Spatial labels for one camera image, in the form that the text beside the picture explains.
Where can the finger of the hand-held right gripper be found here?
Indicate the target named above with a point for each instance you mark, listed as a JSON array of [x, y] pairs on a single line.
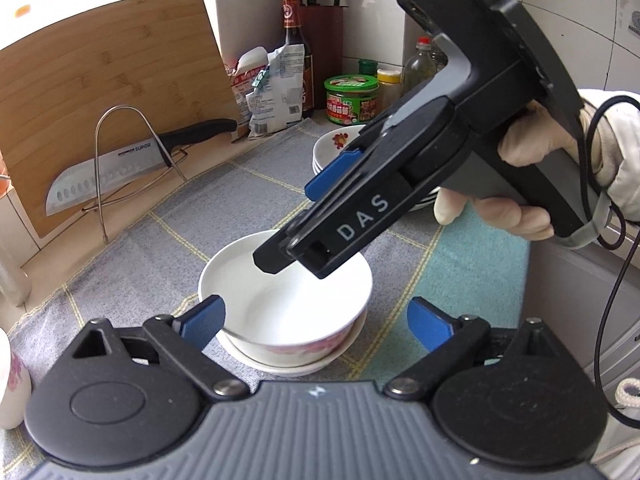
[[330, 175], [350, 225]]

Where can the clear bottle with red cap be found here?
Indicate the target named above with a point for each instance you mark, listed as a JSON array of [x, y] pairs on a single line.
[[417, 67]]

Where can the white bag with red print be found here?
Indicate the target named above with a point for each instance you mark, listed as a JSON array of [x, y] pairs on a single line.
[[240, 90]]

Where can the white bowl with pink flowers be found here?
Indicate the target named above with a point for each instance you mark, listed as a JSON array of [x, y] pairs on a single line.
[[295, 367], [280, 310], [12, 385]]

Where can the checked grey and blue towel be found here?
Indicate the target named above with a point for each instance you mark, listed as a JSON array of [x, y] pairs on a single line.
[[150, 260]]

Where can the yellow lid spice jar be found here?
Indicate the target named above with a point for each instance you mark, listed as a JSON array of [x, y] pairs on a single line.
[[388, 90]]

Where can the small green lid jar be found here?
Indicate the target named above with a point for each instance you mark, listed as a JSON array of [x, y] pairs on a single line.
[[367, 67]]

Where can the dark sauce bottle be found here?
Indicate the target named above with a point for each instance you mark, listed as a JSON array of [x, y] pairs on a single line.
[[295, 25]]

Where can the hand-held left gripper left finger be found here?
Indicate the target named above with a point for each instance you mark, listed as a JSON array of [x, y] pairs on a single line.
[[202, 322]]

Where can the white bag with blue print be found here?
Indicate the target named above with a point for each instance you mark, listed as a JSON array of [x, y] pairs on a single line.
[[277, 95]]

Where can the person's right hand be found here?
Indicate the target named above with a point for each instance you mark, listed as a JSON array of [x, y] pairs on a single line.
[[615, 150]]

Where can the green lidded sauce jar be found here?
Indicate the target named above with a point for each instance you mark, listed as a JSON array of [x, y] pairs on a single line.
[[350, 102]]

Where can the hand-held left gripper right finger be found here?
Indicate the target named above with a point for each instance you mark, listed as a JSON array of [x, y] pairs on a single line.
[[430, 327]]

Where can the dark wooden knife block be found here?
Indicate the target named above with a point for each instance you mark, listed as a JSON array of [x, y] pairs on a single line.
[[325, 50]]

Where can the bamboo cutting board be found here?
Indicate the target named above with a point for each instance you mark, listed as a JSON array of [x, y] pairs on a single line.
[[110, 85]]

